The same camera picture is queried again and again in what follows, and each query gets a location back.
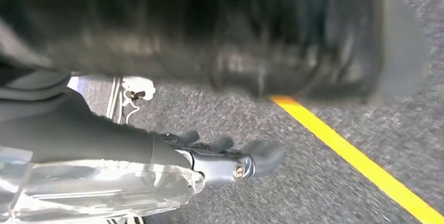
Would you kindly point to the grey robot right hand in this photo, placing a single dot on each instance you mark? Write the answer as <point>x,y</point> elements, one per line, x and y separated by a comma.
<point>104,146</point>

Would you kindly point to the silver metal strut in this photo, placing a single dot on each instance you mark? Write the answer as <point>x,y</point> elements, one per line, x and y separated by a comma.
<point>114,101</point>

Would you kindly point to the yellow floor tape line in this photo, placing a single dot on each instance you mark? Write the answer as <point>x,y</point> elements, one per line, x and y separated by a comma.
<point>347,151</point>

